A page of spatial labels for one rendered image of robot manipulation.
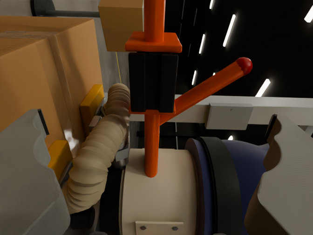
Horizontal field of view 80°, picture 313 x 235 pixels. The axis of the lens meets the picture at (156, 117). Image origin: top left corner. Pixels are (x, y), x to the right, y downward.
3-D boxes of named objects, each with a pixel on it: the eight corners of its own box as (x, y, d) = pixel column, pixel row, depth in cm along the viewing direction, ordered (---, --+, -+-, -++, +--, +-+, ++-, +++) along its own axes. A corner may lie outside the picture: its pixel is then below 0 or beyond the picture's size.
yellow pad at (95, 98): (110, 184, 59) (125, 184, 59) (102, 215, 51) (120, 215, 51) (93, 83, 41) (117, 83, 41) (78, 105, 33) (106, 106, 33)
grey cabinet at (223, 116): (204, 125, 144) (243, 126, 145) (206, 129, 140) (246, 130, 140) (208, 102, 134) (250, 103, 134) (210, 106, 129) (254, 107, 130)
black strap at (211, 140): (184, 182, 54) (198, 183, 54) (200, 287, 34) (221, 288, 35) (195, 115, 42) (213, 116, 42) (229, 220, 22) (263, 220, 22)
